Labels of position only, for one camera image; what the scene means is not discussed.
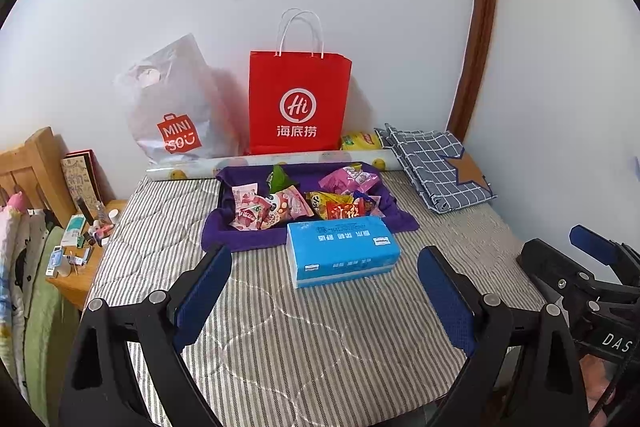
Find pale green quilt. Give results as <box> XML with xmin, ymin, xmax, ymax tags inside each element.
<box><xmin>20</xmin><ymin>227</ymin><xmax>83</xmax><ymax>408</ymax></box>

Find purple towel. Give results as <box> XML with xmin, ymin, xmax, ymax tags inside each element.
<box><xmin>201</xmin><ymin>162</ymin><xmax>420</xmax><ymax>253</ymax></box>

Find patterned notebook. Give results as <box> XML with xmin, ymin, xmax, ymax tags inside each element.
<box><xmin>61</xmin><ymin>149</ymin><xmax>103</xmax><ymax>210</ymax></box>

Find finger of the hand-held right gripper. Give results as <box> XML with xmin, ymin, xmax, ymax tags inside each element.
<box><xmin>569</xmin><ymin>223</ymin><xmax>640</xmax><ymax>286</ymax></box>
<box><xmin>517</xmin><ymin>238</ymin><xmax>599</xmax><ymax>309</ymax></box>

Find blue tissue pack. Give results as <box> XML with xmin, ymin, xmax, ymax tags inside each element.
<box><xmin>286</xmin><ymin>215</ymin><xmax>403</xmax><ymax>289</ymax></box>

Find rolled printed mat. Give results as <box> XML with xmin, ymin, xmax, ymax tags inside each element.
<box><xmin>145</xmin><ymin>150</ymin><xmax>401</xmax><ymax>182</ymax></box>

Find green snack packet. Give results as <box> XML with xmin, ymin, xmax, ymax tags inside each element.
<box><xmin>266</xmin><ymin>164</ymin><xmax>297</xmax><ymax>195</ymax></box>

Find white printed cloth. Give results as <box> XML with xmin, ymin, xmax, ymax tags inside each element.
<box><xmin>0</xmin><ymin>207</ymin><xmax>51</xmax><ymax>388</ymax></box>

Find wooden headboard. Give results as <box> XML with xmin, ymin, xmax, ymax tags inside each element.
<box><xmin>0</xmin><ymin>127</ymin><xmax>76</xmax><ymax>228</ymax></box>

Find grey checked cloth bag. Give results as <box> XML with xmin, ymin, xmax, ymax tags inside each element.
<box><xmin>375</xmin><ymin>123</ymin><xmax>498</xmax><ymax>214</ymax></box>

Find grey striped quilt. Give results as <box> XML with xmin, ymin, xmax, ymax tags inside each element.
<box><xmin>82</xmin><ymin>172</ymin><xmax>551</xmax><ymax>427</ymax></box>

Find red and white snack packet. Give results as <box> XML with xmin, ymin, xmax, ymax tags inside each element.
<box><xmin>229</xmin><ymin>183</ymin><xmax>272</xmax><ymax>230</ymax></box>

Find person's right hand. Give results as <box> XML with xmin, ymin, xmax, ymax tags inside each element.
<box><xmin>580</xmin><ymin>354</ymin><xmax>608</xmax><ymax>408</ymax></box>

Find wooden nightstand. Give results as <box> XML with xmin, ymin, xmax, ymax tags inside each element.
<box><xmin>46</xmin><ymin>199</ymin><xmax>128</xmax><ymax>310</ymax></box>

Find pink snack packet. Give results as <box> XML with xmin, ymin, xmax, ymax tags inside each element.
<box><xmin>319</xmin><ymin>163</ymin><xmax>381</xmax><ymax>195</ymax></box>

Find yellow plastic packet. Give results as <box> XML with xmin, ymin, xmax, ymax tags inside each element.
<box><xmin>341</xmin><ymin>132</ymin><xmax>383</xmax><ymax>152</ymax></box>

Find panda print snack packet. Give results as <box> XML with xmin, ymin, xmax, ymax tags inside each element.
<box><xmin>265</xmin><ymin>186</ymin><xmax>315</xmax><ymax>225</ymax></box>

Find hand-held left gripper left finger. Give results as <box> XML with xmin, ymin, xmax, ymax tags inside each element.
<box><xmin>59</xmin><ymin>243</ymin><xmax>233</xmax><ymax>427</ymax></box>

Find white plastic shopping bag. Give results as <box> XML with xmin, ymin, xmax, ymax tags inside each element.
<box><xmin>114</xmin><ymin>33</ymin><xmax>251</xmax><ymax>162</ymax></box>

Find yellow snack packet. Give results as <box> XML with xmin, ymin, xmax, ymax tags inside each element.
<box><xmin>305</xmin><ymin>190</ymin><xmax>351</xmax><ymax>220</ymax></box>

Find teal and white box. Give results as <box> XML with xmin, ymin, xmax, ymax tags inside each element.
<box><xmin>64</xmin><ymin>214</ymin><xmax>87</xmax><ymax>250</ymax></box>

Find brown wooden door frame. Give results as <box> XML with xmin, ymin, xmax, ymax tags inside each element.
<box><xmin>446</xmin><ymin>0</ymin><xmax>501</xmax><ymax>142</ymax></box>

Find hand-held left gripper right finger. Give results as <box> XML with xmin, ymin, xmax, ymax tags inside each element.
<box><xmin>416</xmin><ymin>245</ymin><xmax>591</xmax><ymax>427</ymax></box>

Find blue cookie packet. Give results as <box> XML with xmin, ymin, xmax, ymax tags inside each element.
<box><xmin>352</xmin><ymin>191</ymin><xmax>387</xmax><ymax>214</ymax></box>

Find small white and blue box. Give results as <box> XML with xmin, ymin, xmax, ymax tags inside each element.
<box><xmin>47</xmin><ymin>246</ymin><xmax>66</xmax><ymax>278</ymax></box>

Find red paper shopping bag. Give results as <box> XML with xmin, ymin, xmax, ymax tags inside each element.
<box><xmin>248</xmin><ymin>9</ymin><xmax>353</xmax><ymax>156</ymax></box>

